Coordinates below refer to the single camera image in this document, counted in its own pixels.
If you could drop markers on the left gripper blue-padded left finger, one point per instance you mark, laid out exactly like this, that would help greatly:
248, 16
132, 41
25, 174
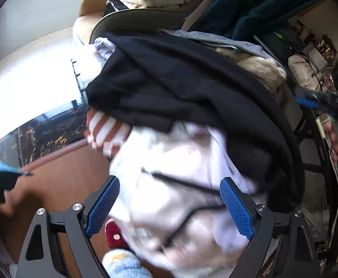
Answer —
42, 255

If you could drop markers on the red white striped garment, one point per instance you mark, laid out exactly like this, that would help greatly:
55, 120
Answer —
105, 133

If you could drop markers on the person's right hand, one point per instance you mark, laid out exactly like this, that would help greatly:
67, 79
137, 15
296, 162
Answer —
334, 140

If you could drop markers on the person's dark teal sweater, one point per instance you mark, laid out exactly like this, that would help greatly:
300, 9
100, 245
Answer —
242, 19

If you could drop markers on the person's left hand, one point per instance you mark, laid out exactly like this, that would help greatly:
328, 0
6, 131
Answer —
13, 198

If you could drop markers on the black white patterned garment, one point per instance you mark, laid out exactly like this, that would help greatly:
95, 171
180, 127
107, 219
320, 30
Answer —
154, 79

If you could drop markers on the beige chair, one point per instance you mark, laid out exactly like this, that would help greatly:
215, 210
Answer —
92, 21

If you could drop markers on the grey fur-trimmed garment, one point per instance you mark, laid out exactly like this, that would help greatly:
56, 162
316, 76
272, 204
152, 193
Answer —
249, 56

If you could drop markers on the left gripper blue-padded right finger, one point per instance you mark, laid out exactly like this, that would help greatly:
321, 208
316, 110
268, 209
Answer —
295, 255

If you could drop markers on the red cloth with button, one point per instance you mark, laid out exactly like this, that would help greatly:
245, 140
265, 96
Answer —
114, 236

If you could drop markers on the white garment with black cord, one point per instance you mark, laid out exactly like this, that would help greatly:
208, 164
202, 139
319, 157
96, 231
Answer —
169, 209

